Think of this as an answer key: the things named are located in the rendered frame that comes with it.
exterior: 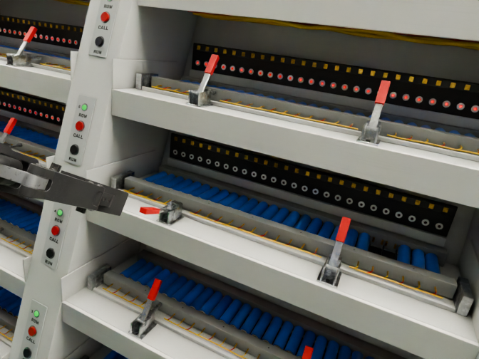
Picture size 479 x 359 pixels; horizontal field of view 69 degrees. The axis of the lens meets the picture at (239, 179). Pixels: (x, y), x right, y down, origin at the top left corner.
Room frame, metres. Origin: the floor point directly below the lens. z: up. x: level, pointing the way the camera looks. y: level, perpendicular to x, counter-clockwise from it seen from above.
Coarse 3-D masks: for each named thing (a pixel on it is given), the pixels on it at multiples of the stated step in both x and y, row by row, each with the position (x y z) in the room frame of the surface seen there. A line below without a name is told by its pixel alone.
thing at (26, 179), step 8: (0, 168) 0.26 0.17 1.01; (8, 168) 0.26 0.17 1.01; (0, 176) 0.25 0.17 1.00; (8, 176) 0.26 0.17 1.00; (16, 176) 0.26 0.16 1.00; (24, 176) 0.26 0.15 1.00; (32, 176) 0.26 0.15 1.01; (24, 184) 0.25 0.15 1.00; (32, 184) 0.26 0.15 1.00; (40, 184) 0.26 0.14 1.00
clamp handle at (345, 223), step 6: (342, 222) 0.48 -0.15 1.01; (348, 222) 0.48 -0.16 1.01; (342, 228) 0.48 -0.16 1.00; (348, 228) 0.48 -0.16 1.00; (342, 234) 0.48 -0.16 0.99; (336, 240) 0.48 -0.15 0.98; (342, 240) 0.47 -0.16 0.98; (336, 246) 0.48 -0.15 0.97; (336, 252) 0.47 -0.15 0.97; (336, 258) 0.47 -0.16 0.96; (330, 264) 0.47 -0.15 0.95
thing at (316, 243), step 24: (144, 192) 0.64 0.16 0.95; (168, 192) 0.62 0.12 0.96; (216, 216) 0.59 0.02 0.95; (240, 216) 0.57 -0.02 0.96; (288, 240) 0.54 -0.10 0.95; (312, 240) 0.53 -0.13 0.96; (360, 264) 0.51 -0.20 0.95; (384, 264) 0.49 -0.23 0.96; (408, 264) 0.49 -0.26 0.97; (432, 288) 0.47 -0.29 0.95
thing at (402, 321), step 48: (288, 192) 0.65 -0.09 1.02; (144, 240) 0.57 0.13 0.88; (192, 240) 0.53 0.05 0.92; (240, 240) 0.54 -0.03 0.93; (432, 240) 0.57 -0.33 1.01; (288, 288) 0.48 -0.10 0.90; (336, 288) 0.45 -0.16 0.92; (384, 288) 0.47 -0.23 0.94; (384, 336) 0.43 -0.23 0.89; (432, 336) 0.41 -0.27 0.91
